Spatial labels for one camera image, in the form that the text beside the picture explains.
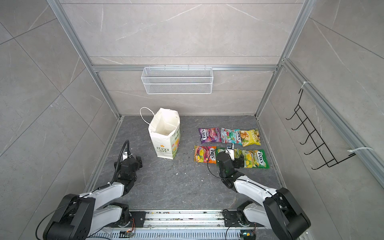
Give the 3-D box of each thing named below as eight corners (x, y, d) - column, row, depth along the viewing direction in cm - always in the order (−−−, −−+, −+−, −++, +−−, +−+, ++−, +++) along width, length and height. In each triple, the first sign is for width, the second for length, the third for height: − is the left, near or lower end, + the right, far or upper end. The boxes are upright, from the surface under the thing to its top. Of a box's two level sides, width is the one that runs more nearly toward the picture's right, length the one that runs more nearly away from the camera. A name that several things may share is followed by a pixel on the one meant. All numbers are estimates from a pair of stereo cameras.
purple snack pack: (200, 143, 105) (200, 140, 103) (198, 131, 113) (199, 128, 110) (222, 142, 106) (222, 139, 103) (219, 129, 114) (219, 126, 111)
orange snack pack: (193, 163, 96) (193, 160, 93) (193, 148, 103) (193, 145, 100) (217, 163, 96) (217, 160, 93) (215, 148, 103) (216, 145, 100)
